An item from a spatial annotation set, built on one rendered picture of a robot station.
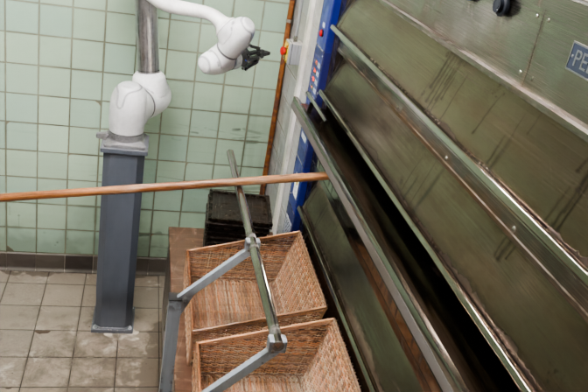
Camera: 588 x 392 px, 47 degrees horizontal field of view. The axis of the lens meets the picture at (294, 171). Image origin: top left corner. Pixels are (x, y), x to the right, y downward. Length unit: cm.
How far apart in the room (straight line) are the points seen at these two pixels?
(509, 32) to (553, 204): 42
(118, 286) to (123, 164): 65
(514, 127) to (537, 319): 39
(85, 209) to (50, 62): 83
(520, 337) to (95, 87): 269
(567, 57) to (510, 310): 49
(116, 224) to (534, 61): 228
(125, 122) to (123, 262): 71
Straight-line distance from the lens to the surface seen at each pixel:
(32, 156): 378
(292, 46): 323
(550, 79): 139
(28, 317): 373
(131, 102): 305
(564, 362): 130
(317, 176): 245
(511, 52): 152
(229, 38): 279
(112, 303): 352
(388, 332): 206
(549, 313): 135
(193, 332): 245
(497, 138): 149
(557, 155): 134
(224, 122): 367
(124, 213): 325
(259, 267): 199
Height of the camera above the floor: 222
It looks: 23 degrees down
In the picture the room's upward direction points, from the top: 10 degrees clockwise
